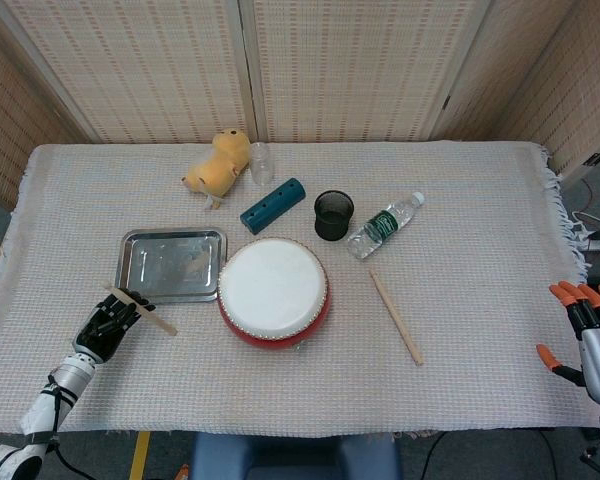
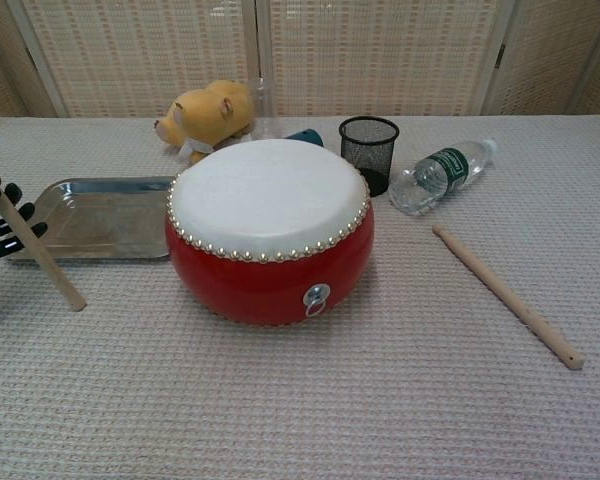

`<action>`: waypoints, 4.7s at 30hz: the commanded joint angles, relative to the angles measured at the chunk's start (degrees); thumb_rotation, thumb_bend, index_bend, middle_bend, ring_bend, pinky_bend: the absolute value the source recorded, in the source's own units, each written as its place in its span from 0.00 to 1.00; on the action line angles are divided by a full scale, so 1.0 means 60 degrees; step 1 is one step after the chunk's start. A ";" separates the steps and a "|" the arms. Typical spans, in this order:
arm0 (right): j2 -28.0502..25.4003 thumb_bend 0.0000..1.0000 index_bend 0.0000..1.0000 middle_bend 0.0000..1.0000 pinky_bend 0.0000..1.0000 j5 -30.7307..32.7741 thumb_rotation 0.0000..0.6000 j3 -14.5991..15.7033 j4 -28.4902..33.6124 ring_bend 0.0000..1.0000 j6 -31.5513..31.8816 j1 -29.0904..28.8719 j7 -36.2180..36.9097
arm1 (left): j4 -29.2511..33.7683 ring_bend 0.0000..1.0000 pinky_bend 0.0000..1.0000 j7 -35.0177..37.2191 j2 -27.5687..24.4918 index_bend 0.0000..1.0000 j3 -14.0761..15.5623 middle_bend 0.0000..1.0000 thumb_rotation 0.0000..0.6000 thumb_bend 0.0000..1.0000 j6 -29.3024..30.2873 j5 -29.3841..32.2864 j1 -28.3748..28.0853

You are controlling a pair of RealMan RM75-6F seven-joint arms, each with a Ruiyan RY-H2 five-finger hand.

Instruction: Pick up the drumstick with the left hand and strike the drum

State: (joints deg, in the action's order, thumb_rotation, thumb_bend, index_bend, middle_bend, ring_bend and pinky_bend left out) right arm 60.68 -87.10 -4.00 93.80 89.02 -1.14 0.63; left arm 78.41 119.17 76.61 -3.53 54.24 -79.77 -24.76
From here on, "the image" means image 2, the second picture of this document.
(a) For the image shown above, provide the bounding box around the black mesh pen holder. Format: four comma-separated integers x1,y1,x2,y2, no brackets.
338,115,400,198

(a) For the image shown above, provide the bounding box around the clear water bottle green label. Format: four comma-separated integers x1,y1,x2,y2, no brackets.
388,138,499,216

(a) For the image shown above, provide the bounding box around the teal cylinder with holes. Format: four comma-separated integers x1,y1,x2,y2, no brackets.
284,128,326,149

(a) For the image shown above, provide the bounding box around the wooden drumstick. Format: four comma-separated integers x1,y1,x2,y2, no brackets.
0,158,88,312
431,223,585,371

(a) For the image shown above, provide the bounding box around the woven folding screen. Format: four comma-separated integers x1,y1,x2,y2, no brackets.
0,0,600,122

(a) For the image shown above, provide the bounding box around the red drum white skin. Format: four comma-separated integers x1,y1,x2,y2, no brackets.
164,139,371,329

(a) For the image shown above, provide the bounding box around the yellow plush toy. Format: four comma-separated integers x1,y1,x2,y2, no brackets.
153,79,256,165

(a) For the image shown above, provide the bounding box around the rectangular metal tray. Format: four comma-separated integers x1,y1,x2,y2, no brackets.
5,176,176,265

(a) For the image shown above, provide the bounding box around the white woven tablecloth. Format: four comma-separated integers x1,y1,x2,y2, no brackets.
0,115,600,480

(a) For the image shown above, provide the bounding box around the clear plastic cup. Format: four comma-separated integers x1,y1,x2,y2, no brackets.
247,77,286,144

